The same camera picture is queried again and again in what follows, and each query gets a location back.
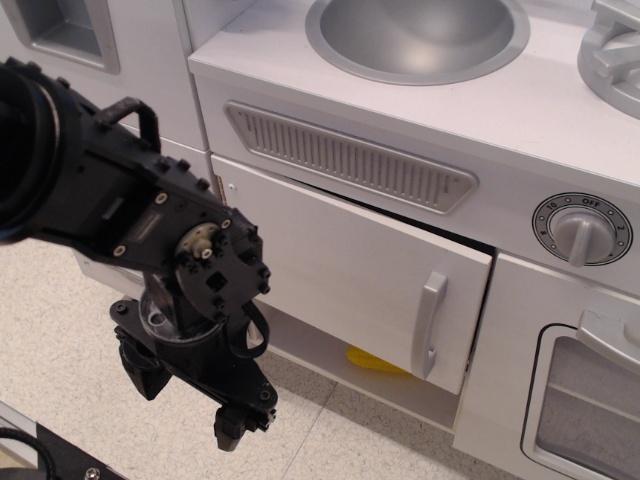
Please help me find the white cabinet door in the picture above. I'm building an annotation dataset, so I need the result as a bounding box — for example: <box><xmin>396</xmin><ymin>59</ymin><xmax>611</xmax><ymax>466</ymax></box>
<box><xmin>212</xmin><ymin>157</ymin><xmax>492</xmax><ymax>393</ymax></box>

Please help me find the grey stove burner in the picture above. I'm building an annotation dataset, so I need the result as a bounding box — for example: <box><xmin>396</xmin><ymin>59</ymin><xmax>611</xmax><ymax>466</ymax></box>
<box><xmin>577</xmin><ymin>1</ymin><xmax>639</xmax><ymax>119</ymax></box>

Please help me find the grey cabinet door handle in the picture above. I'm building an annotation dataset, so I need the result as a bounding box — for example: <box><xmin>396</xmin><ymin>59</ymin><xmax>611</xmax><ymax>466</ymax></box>
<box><xmin>410</xmin><ymin>271</ymin><xmax>448</xmax><ymax>380</ymax></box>

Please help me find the grey oven door handle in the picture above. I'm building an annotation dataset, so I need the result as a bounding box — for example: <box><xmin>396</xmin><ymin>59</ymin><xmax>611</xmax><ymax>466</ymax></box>
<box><xmin>576</xmin><ymin>310</ymin><xmax>639</xmax><ymax>373</ymax></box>

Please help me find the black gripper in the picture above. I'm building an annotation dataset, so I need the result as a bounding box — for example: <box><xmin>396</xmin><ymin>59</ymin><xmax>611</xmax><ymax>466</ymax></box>
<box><xmin>110</xmin><ymin>300</ymin><xmax>278</xmax><ymax>451</ymax></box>

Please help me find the grey vent panel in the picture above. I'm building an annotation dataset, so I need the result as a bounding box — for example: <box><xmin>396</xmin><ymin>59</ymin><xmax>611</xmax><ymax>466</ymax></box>
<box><xmin>225</xmin><ymin>101</ymin><xmax>479</xmax><ymax>215</ymax></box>

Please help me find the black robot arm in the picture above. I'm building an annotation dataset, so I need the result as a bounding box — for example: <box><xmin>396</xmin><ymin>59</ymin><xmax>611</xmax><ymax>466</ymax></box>
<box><xmin>1</xmin><ymin>58</ymin><xmax>278</xmax><ymax>451</ymax></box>

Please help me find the grey round sink bowl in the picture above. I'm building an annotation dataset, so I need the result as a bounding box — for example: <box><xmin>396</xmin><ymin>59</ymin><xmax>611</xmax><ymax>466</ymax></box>
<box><xmin>305</xmin><ymin>0</ymin><xmax>530</xmax><ymax>86</ymax></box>

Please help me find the yellow toy corn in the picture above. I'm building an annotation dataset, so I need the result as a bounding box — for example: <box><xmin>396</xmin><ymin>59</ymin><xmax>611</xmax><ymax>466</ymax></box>
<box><xmin>346</xmin><ymin>346</ymin><xmax>409</xmax><ymax>376</ymax></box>

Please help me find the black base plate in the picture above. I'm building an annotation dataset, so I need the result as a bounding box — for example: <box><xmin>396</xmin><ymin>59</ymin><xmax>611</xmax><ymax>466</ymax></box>
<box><xmin>36</xmin><ymin>423</ymin><xmax>125</xmax><ymax>480</ymax></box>

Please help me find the black cable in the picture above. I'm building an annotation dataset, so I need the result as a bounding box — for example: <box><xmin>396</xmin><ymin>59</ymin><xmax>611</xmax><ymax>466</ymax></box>
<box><xmin>0</xmin><ymin>427</ymin><xmax>56</xmax><ymax>480</ymax></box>

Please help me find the grey timer knob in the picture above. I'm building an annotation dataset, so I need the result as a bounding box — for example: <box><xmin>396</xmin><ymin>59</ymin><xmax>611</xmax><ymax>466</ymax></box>
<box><xmin>532</xmin><ymin>192</ymin><xmax>634</xmax><ymax>268</ymax></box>

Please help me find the white toy fridge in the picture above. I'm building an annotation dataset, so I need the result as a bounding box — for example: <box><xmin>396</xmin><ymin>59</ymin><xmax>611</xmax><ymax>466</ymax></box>
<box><xmin>1</xmin><ymin>1</ymin><xmax>214</xmax><ymax>289</ymax></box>

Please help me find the white toy kitchen unit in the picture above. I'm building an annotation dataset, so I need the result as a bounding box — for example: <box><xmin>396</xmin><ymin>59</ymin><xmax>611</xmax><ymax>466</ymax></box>
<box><xmin>189</xmin><ymin>1</ymin><xmax>639</xmax><ymax>479</ymax></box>

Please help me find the white oven door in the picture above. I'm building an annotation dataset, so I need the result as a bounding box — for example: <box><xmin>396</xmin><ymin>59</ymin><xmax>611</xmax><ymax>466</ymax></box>
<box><xmin>521</xmin><ymin>324</ymin><xmax>639</xmax><ymax>479</ymax></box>

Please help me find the grey recessed dispenser panel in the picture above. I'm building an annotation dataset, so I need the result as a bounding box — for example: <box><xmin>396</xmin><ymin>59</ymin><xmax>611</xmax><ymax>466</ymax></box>
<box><xmin>1</xmin><ymin>0</ymin><xmax>120</xmax><ymax>75</ymax></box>

